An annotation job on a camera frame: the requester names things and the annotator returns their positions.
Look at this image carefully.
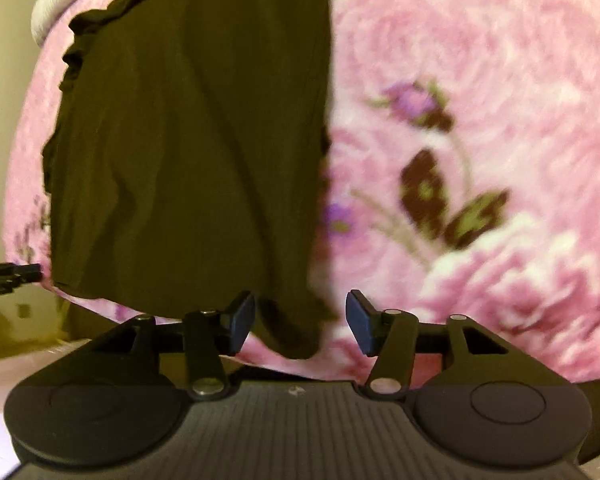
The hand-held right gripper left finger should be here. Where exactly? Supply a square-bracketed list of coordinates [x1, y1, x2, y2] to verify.
[87, 290, 257, 401]

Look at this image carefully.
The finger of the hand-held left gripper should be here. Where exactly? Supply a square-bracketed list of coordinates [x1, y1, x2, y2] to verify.
[0, 262, 44, 302]

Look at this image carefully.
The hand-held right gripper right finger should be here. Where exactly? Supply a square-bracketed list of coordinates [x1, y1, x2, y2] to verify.
[345, 289, 511, 401]

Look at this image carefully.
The dark garment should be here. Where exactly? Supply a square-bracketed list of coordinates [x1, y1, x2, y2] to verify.
[41, 0, 338, 361]

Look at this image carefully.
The white ribbed quilt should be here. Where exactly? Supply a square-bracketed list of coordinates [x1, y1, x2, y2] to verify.
[30, 0, 112, 46]

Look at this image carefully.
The pink rose print blanket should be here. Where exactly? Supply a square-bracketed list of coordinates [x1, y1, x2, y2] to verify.
[2, 0, 600, 386]

